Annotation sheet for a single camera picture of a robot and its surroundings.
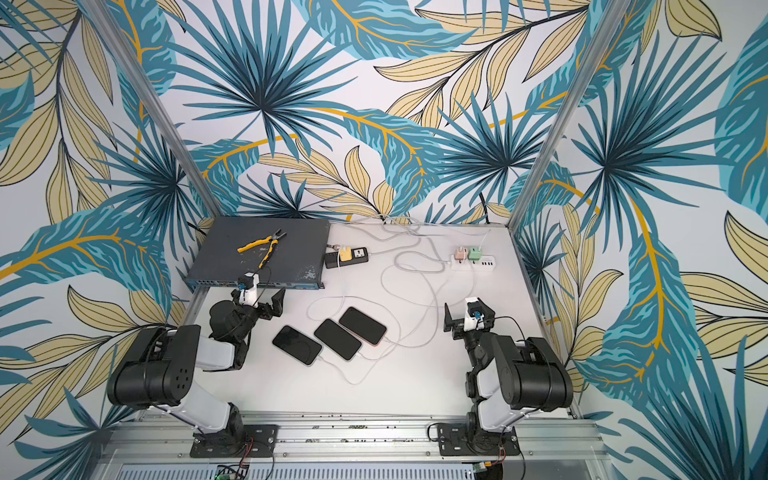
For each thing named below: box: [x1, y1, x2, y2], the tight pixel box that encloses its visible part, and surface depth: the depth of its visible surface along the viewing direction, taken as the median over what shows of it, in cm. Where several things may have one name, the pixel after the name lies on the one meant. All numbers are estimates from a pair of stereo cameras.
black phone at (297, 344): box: [272, 325, 322, 365], surface depth 90 cm
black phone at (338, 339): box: [314, 319, 362, 360], surface depth 92 cm
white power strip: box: [450, 255, 496, 271], surface depth 108 cm
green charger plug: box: [468, 247, 482, 261], surface depth 106 cm
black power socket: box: [324, 247, 369, 269], surface depth 109 cm
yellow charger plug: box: [340, 247, 353, 262], surface depth 105 cm
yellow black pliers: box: [237, 228, 287, 269], surface depth 108 cm
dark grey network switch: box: [185, 217, 331, 290], surface depth 107 cm
